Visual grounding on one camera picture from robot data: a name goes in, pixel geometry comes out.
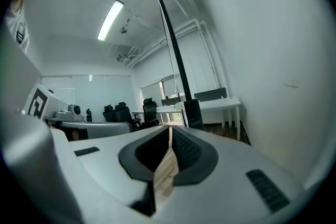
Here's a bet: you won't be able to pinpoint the dark desk divider panel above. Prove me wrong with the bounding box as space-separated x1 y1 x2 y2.
193 87 227 102
161 98 184 107

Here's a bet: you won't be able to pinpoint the grey roller blind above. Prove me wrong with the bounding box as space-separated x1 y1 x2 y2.
141 81 162 108
161 76 182 100

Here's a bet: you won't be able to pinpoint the white office desk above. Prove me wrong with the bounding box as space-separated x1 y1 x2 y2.
132 106 186 125
194 97 242 141

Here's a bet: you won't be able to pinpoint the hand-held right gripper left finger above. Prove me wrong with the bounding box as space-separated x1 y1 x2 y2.
51 125 171 224

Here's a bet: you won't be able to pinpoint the grey office desk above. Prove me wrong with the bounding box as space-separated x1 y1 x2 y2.
44 116 133 141

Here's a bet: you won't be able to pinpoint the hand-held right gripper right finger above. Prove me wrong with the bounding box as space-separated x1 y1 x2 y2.
151 125 307 224

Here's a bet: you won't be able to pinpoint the long ceiling light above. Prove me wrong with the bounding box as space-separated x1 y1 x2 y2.
97 0 124 41

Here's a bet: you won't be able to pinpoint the person in white shirt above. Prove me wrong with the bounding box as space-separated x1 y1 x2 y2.
0 0 43 113

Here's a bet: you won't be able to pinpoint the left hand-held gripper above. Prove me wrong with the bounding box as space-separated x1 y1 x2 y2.
25 83 70 121

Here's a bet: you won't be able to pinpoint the grey machine with round lens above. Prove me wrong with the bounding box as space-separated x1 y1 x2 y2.
54 103 85 121

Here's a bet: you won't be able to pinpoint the white ceiling pipes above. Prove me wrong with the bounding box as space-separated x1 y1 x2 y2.
127 18 208 69

